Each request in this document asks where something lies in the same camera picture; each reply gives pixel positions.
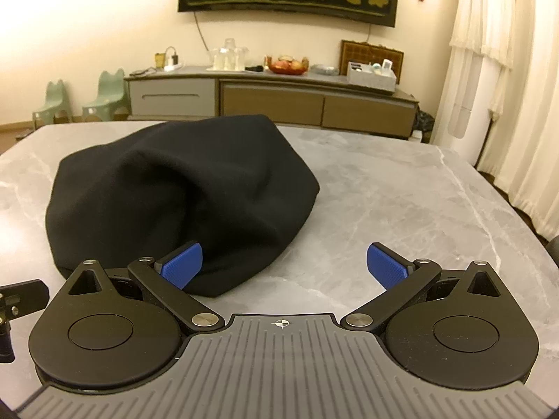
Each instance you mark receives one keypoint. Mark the grey and brown sideboard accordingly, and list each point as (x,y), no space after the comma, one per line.
(270,104)

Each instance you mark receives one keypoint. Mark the black trash bag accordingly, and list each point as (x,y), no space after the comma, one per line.
(424,124)

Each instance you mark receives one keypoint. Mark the white standing air conditioner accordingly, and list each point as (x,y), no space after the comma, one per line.
(469,109)

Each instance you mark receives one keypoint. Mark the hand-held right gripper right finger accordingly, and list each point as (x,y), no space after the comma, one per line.
(386,267)

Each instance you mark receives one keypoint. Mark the glass cup set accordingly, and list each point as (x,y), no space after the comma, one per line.
(228,56)

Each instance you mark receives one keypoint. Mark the grey organizer box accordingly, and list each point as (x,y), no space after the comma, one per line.
(371,80)

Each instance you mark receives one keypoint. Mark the glass dish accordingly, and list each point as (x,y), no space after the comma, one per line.
(325,70)

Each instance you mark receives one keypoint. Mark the green plastic chair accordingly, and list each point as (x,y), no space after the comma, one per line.
(107,96)
(52,104)

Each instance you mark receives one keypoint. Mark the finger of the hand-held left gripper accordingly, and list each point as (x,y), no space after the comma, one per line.
(26,293)

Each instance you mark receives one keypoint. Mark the black garment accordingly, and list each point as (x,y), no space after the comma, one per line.
(174,183)

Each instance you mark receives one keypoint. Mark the red fruit bowl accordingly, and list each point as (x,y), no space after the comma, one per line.
(288,67)

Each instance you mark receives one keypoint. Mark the white curtain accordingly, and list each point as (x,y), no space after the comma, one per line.
(528,96)

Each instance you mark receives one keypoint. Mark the dark remote control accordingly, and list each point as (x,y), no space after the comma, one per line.
(139,72)

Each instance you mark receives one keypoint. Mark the wooden grid board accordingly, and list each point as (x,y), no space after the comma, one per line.
(353,50)

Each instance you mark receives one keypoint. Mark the yellow cup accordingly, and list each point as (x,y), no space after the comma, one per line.
(159,60)

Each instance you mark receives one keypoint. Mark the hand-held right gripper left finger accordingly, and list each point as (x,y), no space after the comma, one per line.
(183,266)

